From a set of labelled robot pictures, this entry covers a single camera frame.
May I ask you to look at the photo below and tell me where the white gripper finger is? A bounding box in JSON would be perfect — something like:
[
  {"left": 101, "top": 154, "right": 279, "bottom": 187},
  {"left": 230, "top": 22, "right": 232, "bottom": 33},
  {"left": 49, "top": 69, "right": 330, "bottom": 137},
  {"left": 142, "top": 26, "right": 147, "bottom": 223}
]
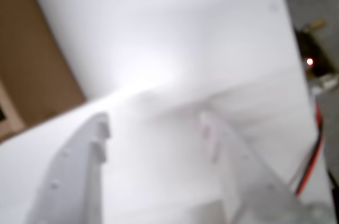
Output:
[
  {"left": 25, "top": 112, "right": 111, "bottom": 224},
  {"left": 198, "top": 111, "right": 309, "bottom": 224}
]

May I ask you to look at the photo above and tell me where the brown cardboard box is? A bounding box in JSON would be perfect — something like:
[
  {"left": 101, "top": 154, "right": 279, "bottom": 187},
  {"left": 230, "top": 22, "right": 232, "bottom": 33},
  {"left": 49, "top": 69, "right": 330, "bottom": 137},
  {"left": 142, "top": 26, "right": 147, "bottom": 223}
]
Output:
[{"left": 0, "top": 0, "right": 87, "bottom": 144}]

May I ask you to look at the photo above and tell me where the dark circuit board red LED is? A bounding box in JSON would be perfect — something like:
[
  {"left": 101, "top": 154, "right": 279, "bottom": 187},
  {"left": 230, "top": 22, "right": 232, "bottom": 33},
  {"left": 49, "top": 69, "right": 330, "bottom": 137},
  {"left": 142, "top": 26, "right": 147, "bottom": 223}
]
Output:
[{"left": 293, "top": 19, "right": 339, "bottom": 90}]

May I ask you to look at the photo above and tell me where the red black gripper servo cable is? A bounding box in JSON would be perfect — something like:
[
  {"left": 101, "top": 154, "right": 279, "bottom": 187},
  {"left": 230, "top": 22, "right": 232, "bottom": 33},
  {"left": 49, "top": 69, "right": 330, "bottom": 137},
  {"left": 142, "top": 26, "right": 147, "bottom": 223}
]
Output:
[{"left": 287, "top": 102, "right": 325, "bottom": 198}]

